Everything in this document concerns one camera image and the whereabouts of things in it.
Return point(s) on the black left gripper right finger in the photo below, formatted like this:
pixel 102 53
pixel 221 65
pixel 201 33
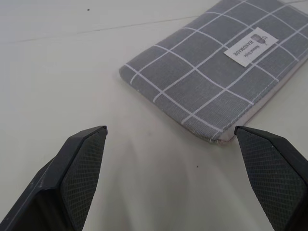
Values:
pixel 269 173

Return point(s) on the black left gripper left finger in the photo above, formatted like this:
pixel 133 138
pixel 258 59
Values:
pixel 72 178

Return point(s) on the grey checked fabric pouch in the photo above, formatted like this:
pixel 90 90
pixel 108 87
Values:
pixel 216 72

